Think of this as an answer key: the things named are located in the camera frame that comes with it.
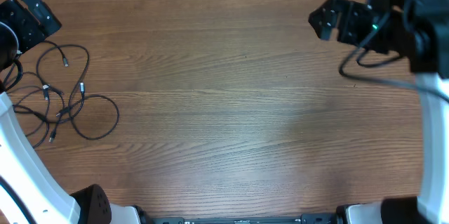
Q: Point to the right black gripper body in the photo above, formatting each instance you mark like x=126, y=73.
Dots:
x=341, y=20

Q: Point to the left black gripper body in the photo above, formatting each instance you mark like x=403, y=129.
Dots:
x=31, y=22

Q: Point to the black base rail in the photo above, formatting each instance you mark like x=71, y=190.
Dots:
x=306, y=218

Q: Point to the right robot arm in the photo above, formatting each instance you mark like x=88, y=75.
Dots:
x=416, y=30

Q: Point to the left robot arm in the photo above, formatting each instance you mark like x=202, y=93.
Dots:
x=29, y=193

